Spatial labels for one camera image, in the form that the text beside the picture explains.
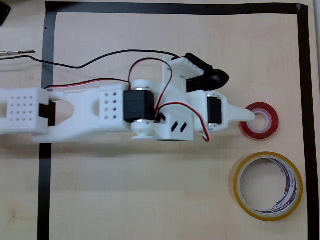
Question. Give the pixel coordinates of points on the big yellow tape roll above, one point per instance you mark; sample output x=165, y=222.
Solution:
x=290, y=190

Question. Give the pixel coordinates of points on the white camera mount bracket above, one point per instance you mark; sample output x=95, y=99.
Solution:
x=185, y=66

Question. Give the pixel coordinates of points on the thin metal screwdriver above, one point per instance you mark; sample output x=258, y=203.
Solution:
x=15, y=52

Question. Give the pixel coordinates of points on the black flat object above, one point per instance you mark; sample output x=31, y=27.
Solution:
x=3, y=13

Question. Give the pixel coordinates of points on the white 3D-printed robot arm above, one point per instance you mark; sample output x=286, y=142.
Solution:
x=75, y=115

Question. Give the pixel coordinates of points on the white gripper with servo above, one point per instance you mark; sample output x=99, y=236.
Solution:
x=214, y=111

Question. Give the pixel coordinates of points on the small red tape roll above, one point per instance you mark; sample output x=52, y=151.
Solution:
x=273, y=117

